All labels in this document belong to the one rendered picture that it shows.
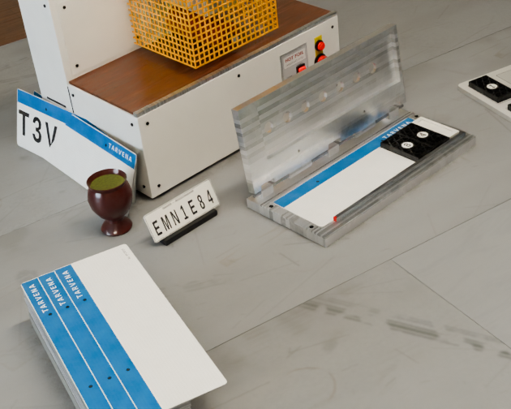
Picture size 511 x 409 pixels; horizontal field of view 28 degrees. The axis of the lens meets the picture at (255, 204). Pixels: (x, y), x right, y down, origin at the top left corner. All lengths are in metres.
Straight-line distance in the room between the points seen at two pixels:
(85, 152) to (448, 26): 1.00
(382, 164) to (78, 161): 0.62
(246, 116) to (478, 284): 0.51
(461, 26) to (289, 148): 0.79
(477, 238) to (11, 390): 0.83
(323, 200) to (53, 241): 0.51
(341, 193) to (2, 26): 1.32
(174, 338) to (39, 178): 0.73
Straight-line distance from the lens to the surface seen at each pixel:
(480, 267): 1.78
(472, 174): 2.01
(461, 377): 1.57
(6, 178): 2.19
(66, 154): 2.15
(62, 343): 1.58
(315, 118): 2.00
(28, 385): 1.67
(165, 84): 2.00
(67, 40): 2.06
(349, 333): 1.65
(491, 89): 2.26
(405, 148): 2.03
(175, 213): 1.89
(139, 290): 1.64
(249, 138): 1.87
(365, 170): 1.99
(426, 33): 2.57
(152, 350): 1.52
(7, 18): 2.98
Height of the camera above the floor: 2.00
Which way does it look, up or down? 34 degrees down
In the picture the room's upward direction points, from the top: 7 degrees counter-clockwise
